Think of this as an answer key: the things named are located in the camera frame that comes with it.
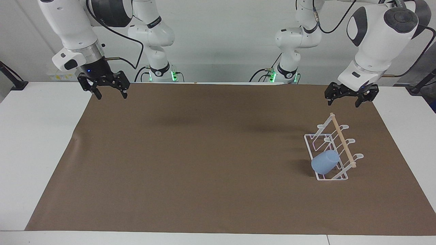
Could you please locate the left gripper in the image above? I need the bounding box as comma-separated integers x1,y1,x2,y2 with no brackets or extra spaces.
324,82,380,108

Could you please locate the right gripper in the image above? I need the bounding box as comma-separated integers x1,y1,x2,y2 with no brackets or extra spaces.
77,56,131,100

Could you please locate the light blue cup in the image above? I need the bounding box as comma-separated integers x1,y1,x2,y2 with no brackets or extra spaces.
311,150,341,176

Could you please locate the black stand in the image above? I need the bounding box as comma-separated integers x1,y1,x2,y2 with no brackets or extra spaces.
0,60,29,91
405,68,436,96

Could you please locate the black cable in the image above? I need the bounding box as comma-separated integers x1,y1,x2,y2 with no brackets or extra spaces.
249,53,283,83
86,0,144,70
381,24,436,78
313,0,357,34
134,66,151,83

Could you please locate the white wire cup holder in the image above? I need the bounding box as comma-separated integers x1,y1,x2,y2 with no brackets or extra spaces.
303,113,364,181

